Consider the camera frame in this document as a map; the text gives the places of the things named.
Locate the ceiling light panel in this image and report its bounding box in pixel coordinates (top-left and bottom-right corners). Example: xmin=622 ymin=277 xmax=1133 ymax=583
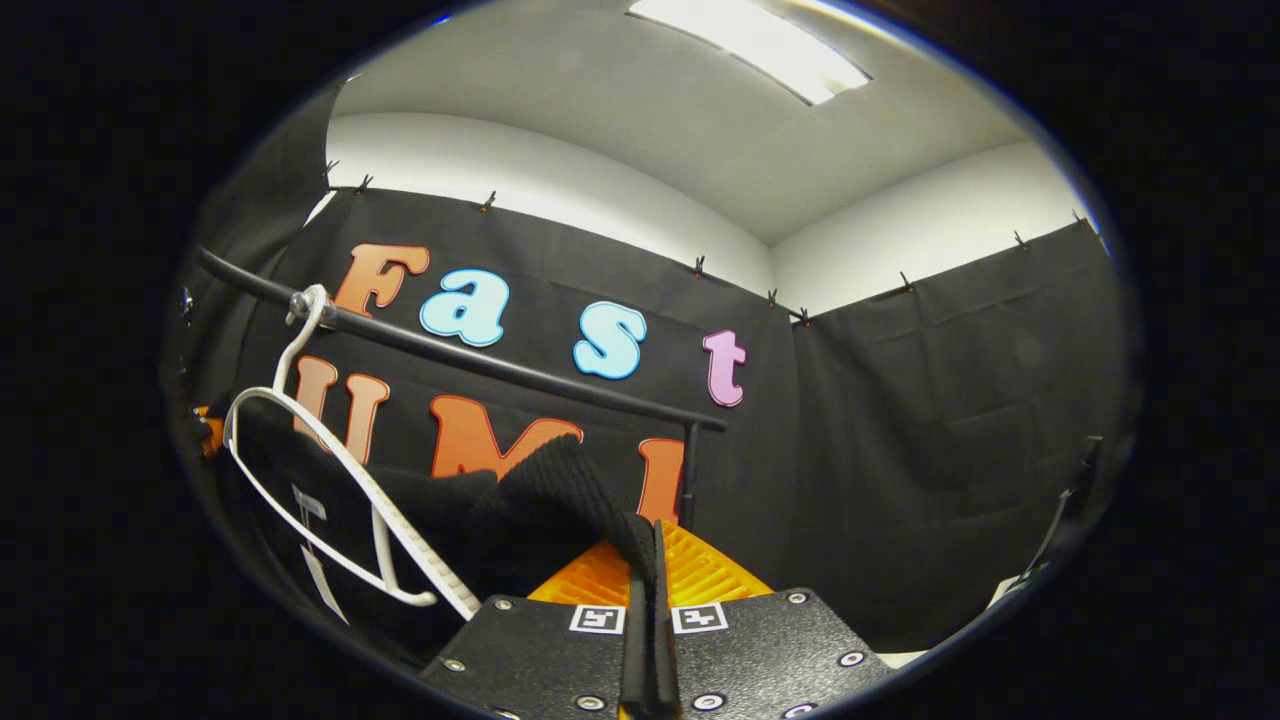
xmin=627 ymin=0 xmax=873 ymax=106

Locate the thin black stand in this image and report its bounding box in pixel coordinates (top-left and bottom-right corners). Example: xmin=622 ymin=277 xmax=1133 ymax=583
xmin=1020 ymin=435 xmax=1106 ymax=591

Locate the row of small backdrop clips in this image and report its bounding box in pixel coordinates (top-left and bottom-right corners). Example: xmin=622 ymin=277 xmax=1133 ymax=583
xmin=322 ymin=158 xmax=1031 ymax=326

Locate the white plastic hanger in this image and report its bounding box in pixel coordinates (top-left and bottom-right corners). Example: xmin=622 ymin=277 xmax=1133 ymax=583
xmin=223 ymin=284 xmax=483 ymax=623

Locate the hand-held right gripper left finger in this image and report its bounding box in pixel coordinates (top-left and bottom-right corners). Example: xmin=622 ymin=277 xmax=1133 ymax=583
xmin=418 ymin=540 xmax=656 ymax=720

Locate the black knit jacket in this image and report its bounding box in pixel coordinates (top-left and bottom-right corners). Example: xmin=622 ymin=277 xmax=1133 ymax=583
xmin=205 ymin=400 xmax=661 ymax=666

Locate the black metal clothes rack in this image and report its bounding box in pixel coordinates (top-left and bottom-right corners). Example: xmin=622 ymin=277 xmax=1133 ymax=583
xmin=193 ymin=245 xmax=729 ymax=533

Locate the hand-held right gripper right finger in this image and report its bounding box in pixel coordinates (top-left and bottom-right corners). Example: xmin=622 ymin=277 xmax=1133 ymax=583
xmin=652 ymin=520 xmax=894 ymax=720

